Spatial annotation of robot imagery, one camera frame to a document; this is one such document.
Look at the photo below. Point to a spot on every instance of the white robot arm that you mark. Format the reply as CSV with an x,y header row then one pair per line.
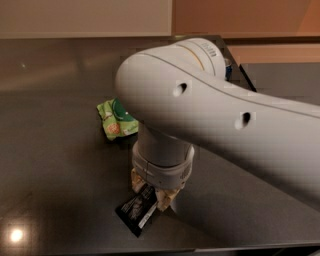
x,y
180,97

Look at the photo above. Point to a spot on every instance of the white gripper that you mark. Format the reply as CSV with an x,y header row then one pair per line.
x,y
162,174

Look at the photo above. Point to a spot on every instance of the green snack bag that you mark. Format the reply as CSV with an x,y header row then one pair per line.
x,y
116,121

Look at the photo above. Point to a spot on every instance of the blue pepsi can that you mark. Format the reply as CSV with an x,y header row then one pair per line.
x,y
228,65

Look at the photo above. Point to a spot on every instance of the black rxbar chocolate wrapper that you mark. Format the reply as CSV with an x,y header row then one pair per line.
x,y
136,212

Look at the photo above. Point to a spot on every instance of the grey side table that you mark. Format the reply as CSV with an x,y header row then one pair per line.
x,y
294,81

